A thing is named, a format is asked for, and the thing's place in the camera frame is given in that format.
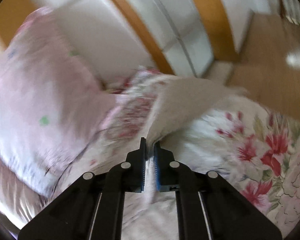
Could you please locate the cream knit sweater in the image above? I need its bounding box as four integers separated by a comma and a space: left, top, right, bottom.
122, 78, 246, 239

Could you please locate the pink lavender-print pillow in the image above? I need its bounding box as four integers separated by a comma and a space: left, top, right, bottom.
0, 8, 117, 197

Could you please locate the floral bedspread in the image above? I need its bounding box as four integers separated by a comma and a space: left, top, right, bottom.
0, 67, 300, 240

